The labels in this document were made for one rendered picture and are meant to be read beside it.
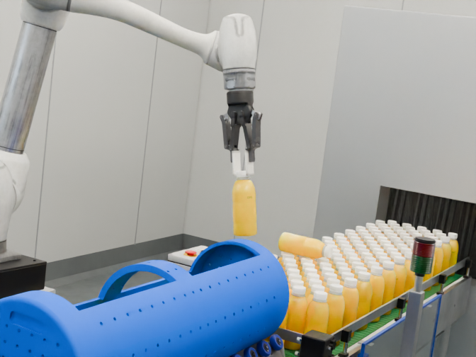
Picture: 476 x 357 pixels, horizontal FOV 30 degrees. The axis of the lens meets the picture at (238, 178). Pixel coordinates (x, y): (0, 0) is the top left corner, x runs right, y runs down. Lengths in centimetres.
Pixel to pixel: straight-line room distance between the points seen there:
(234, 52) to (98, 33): 388
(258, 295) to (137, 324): 50
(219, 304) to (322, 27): 507
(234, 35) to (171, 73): 463
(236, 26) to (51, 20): 54
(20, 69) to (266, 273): 93
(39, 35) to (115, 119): 395
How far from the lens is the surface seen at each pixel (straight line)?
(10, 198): 251
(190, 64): 729
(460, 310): 393
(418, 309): 268
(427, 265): 265
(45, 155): 602
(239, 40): 245
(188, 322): 194
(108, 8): 247
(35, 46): 263
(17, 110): 264
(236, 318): 212
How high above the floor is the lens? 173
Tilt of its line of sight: 8 degrees down
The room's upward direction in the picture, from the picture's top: 7 degrees clockwise
